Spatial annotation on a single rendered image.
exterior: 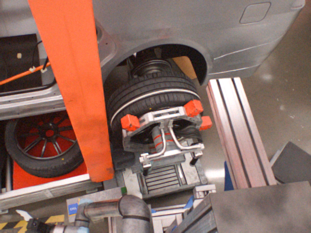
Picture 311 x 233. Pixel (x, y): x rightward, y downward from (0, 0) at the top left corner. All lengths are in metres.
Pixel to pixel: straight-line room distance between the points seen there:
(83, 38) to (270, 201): 0.69
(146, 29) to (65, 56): 0.82
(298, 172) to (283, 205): 2.11
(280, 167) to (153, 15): 1.75
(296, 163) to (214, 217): 2.23
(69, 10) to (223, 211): 0.65
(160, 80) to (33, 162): 1.17
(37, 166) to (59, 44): 1.56
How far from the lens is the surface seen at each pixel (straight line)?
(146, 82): 1.88
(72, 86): 1.15
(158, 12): 1.70
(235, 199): 0.74
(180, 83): 1.93
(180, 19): 1.78
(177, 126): 2.25
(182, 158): 2.78
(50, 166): 2.40
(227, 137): 0.78
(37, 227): 1.47
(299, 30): 4.44
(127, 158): 2.46
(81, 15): 0.91
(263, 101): 3.52
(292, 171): 2.85
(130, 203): 1.29
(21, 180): 2.68
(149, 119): 1.80
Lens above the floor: 2.70
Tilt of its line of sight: 61 degrees down
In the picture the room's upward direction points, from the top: 9 degrees clockwise
